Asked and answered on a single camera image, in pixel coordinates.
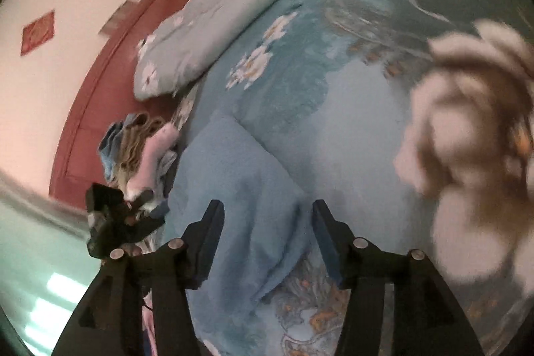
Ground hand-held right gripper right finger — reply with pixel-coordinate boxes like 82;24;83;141
312;199;485;356

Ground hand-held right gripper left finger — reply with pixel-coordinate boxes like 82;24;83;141
52;200;226;356

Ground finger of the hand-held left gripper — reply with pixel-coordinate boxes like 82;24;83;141
125;189;168;240

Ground pink sock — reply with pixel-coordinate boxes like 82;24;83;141
125;124;180;202

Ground blue floral fleece garment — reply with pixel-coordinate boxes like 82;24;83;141
161;10;422;319

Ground small beige garment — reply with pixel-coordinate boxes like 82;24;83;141
119;116;165;182

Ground small blue garment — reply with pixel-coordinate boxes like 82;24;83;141
98;113;147;182

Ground light blue daisy quilt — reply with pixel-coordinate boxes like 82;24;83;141
132;0;388;102

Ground dark teal floral bed blanket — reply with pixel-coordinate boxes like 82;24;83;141
175;0;534;356

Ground red square wall decoration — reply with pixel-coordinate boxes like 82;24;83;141
21;9;56;56

